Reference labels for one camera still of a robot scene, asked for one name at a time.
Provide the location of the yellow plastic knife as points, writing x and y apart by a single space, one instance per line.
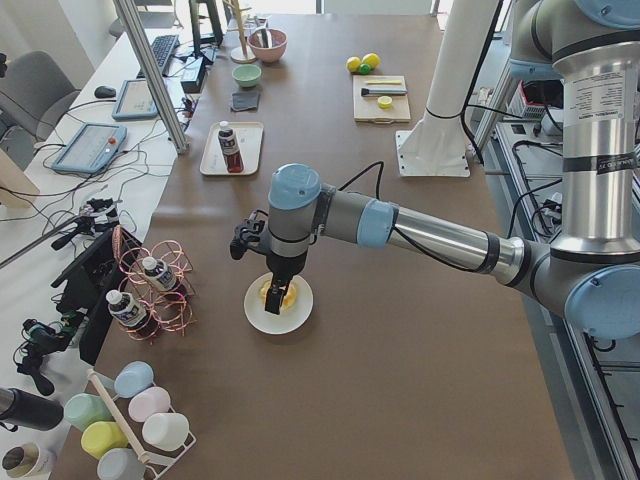
383 81

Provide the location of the pink cup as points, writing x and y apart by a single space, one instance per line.
152 400

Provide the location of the mint cup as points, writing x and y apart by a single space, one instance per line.
83 409

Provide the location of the blue teach pendant far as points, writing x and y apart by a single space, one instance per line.
134 102

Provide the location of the green lime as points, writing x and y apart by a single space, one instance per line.
364 69

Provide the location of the yellow green cup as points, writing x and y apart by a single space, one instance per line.
102 436

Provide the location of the mint green bowl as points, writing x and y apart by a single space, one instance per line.
247 75

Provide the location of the bottle in rack lower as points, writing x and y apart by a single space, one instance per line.
126 309

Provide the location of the bottle in rack upper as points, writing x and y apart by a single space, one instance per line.
159 274

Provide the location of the white cup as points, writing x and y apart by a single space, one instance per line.
166 431

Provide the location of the blue cup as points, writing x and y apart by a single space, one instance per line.
134 378

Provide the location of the cream rectangular tray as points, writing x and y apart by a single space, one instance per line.
249 137

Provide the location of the camera mount black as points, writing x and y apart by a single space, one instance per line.
252 234

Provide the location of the blue teach pendant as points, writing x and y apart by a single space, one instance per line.
92 148
134 102

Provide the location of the steel tin can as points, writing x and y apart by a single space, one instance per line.
28 460

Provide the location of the steel ice scoop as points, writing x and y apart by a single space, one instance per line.
263 37

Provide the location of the wooden cutting board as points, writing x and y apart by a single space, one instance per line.
366 109

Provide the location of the black computer mouse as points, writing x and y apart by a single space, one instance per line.
104 92

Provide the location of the grey cup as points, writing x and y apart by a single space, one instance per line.
120 464

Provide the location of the bottle in rack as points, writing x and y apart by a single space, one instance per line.
159 274
126 309

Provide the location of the lemon half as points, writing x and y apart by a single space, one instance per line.
384 102

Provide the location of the black keyboard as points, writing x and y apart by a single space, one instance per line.
163 48

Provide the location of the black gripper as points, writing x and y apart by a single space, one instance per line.
283 265

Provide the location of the glazed twisted donut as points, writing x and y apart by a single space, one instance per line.
287 301

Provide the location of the dark drink bottle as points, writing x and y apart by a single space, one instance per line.
230 148

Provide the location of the dark grey cloth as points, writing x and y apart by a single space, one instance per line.
244 101

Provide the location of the steel muddler black tip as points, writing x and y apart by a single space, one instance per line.
382 91

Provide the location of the aluminium frame post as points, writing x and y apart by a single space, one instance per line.
129 17

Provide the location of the black thermos flask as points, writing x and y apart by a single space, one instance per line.
23 409

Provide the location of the white pedestal column base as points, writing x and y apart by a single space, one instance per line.
437 144

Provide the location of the whole yellow lemon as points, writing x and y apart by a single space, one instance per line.
372 60

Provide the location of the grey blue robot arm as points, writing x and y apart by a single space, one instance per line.
589 274

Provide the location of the pink bowl with ice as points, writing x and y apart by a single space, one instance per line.
276 50

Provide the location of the wooden mug tree stand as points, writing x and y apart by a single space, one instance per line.
238 15

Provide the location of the copper wire bottle rack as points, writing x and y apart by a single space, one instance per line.
168 311

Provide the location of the blue teach pendant near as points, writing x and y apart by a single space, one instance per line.
92 148

